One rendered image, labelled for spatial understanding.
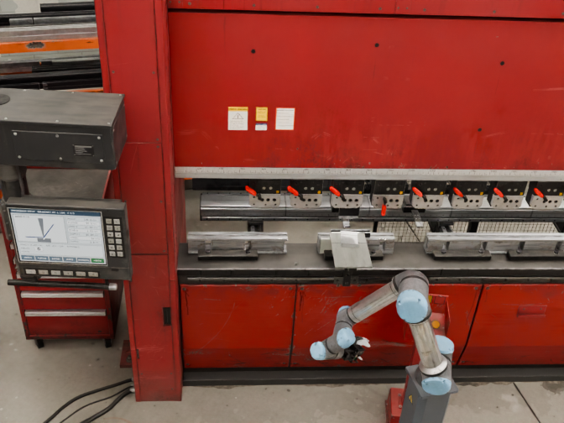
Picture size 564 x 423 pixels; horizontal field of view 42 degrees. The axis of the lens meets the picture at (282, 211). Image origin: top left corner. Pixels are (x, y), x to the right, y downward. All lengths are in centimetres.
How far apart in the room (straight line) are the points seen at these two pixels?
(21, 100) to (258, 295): 158
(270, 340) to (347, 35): 171
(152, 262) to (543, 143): 192
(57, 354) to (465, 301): 234
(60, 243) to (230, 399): 162
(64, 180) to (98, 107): 143
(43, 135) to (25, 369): 204
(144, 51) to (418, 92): 121
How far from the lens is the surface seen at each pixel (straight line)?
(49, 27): 479
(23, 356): 456
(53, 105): 280
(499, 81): 339
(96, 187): 405
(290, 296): 376
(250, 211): 387
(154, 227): 335
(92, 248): 295
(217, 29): 309
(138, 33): 289
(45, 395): 432
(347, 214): 363
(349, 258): 353
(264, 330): 392
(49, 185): 412
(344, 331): 304
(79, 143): 271
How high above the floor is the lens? 323
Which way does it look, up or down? 36 degrees down
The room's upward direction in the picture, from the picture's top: 3 degrees clockwise
